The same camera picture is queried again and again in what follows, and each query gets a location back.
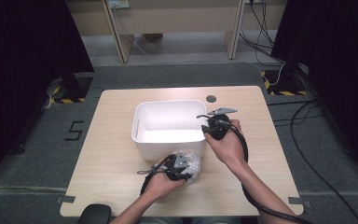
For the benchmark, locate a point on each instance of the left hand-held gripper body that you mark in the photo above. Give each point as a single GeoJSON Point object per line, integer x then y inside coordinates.
{"type": "Point", "coordinates": [180, 165]}

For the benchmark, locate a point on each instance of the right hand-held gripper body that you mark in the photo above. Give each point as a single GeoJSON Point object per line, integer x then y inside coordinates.
{"type": "Point", "coordinates": [219, 127]}

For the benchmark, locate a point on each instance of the white waffle cloth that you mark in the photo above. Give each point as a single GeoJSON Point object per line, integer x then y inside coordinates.
{"type": "Point", "coordinates": [195, 163]}

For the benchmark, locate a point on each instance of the white plastic storage bin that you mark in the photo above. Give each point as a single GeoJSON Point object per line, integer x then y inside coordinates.
{"type": "Point", "coordinates": [167, 124]}

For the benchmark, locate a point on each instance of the person's right hand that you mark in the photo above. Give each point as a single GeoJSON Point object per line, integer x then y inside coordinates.
{"type": "Point", "coordinates": [228, 147]}

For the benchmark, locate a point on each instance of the person's left hand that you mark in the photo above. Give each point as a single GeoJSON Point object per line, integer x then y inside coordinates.
{"type": "Point", "coordinates": [161, 186]}

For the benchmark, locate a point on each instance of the round table grommet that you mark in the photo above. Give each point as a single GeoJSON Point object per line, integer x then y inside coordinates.
{"type": "Point", "coordinates": [211, 99]}

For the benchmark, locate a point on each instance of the black stand base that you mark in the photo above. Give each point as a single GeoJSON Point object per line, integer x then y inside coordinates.
{"type": "Point", "coordinates": [74, 87]}
{"type": "Point", "coordinates": [287, 81]}

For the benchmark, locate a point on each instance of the dark brown object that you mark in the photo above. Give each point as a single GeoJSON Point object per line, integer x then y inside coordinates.
{"type": "Point", "coordinates": [152, 37]}

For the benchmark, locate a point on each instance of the black chair armrest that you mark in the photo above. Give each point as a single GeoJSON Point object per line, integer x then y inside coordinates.
{"type": "Point", "coordinates": [94, 214]}

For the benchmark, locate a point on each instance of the beige background desk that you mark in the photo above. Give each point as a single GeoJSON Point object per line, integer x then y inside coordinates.
{"type": "Point", "coordinates": [174, 18]}

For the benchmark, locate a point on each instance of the grey tape piece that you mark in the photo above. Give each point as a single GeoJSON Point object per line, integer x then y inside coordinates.
{"type": "Point", "coordinates": [296, 200]}
{"type": "Point", "coordinates": [66, 199]}

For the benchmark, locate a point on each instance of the black curtain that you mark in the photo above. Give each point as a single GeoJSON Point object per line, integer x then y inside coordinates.
{"type": "Point", "coordinates": [18, 62]}
{"type": "Point", "coordinates": [338, 62]}

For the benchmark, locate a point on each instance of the wall power socket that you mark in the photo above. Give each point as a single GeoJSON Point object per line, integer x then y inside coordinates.
{"type": "Point", "coordinates": [118, 3]}

